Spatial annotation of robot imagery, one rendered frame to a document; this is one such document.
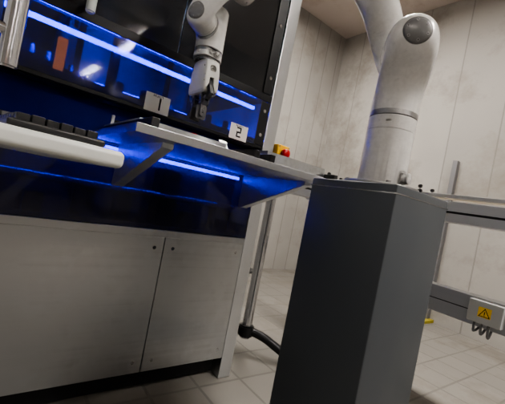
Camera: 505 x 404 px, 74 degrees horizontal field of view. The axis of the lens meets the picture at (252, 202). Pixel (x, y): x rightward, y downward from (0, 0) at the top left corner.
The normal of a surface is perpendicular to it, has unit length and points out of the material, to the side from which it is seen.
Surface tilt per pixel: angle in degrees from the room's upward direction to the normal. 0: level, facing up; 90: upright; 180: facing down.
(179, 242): 90
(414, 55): 126
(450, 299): 90
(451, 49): 90
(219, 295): 90
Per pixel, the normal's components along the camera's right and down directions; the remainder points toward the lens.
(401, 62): -0.40, 0.56
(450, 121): -0.79, -0.15
